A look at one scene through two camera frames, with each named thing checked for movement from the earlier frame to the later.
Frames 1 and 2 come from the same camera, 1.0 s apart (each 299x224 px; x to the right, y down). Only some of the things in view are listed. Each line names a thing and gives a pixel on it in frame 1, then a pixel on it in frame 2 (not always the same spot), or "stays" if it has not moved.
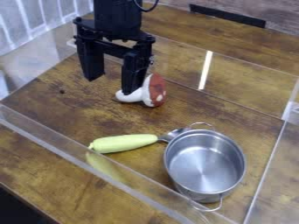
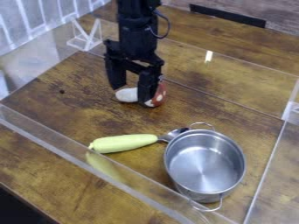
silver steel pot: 205,164 stays
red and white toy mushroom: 153,93 stays
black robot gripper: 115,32 -> 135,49
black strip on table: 227,16 stays
